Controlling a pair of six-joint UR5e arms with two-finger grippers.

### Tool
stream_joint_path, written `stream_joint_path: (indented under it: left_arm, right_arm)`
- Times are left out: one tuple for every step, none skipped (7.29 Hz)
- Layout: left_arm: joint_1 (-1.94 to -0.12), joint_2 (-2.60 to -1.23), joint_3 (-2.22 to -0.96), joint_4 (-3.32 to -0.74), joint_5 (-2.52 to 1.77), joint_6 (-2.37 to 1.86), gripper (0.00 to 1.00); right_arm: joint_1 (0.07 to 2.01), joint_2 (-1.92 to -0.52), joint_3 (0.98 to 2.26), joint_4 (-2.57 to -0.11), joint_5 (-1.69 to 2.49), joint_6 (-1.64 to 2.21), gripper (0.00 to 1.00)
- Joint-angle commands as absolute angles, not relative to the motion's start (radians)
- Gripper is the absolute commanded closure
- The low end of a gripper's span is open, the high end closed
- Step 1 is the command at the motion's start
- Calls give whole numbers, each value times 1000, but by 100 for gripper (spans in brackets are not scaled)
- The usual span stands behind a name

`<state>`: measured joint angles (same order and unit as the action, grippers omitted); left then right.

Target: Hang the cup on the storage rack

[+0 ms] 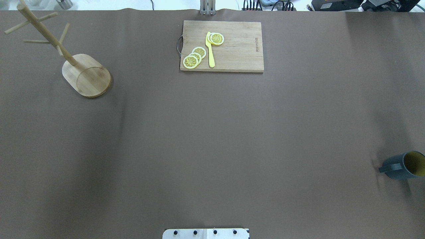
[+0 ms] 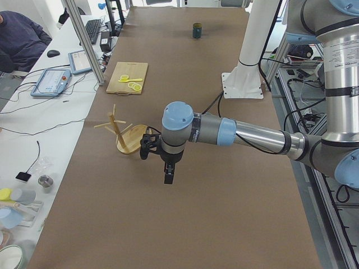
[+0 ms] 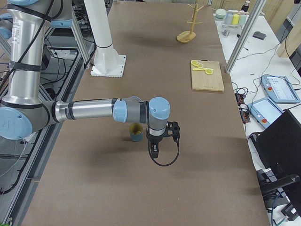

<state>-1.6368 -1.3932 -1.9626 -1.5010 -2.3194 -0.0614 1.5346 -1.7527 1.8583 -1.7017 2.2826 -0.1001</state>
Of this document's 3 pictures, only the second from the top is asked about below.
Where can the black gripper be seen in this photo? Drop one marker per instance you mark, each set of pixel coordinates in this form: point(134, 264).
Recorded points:
point(170, 158)

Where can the dark blue cup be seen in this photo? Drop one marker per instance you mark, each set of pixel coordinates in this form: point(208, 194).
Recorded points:
point(196, 30)

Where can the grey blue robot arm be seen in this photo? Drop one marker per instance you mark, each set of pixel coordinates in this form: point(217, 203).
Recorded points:
point(335, 153)

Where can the wooden cup storage rack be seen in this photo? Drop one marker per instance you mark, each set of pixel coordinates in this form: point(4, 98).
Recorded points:
point(128, 139)

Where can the small steel cup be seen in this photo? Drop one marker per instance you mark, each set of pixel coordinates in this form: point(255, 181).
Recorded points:
point(46, 183)

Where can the grey cup lying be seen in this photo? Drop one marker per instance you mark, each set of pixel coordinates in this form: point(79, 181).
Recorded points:
point(23, 196)

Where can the yellow cup lying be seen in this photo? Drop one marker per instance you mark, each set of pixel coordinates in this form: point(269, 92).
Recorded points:
point(5, 194)

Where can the light blue cup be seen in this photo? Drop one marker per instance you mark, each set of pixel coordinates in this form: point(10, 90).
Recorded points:
point(10, 217)

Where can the front lemon slice of stack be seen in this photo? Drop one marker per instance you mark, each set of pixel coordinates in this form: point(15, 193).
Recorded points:
point(138, 90)

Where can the middle lemon slice of stack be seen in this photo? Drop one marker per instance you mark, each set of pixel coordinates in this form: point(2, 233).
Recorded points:
point(136, 87)

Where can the lemon slice near knife blade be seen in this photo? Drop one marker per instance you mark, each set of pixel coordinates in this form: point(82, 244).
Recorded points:
point(124, 78)

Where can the wooden cutting board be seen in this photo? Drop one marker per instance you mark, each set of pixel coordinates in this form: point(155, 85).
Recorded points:
point(134, 70)

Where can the teach pendant far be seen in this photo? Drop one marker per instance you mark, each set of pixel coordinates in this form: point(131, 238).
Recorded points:
point(79, 62)

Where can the teach pendant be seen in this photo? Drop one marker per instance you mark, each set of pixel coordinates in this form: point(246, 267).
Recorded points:
point(51, 83)
point(79, 62)

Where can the black power adapter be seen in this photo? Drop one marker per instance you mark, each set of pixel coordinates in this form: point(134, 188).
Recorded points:
point(105, 41)

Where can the teach pendant near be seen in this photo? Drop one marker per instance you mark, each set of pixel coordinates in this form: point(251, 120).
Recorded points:
point(51, 83)

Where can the black keyboard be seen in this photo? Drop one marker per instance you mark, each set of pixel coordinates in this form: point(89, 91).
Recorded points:
point(92, 28)

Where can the black computer mouse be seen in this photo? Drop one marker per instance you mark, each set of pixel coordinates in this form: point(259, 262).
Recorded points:
point(52, 53)

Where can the green rim bowl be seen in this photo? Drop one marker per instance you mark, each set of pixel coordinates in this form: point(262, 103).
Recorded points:
point(12, 257)

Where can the seated person in navy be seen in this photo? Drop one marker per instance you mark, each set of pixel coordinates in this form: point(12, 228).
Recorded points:
point(23, 41)

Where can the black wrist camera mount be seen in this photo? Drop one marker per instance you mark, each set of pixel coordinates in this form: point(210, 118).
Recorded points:
point(150, 143)

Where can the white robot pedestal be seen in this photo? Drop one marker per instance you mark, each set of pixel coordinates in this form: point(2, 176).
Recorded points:
point(244, 81)

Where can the small black pad with cable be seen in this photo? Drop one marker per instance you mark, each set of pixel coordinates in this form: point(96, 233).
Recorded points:
point(24, 176)

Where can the aluminium frame post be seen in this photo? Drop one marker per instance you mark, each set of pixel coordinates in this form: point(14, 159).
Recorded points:
point(84, 39)

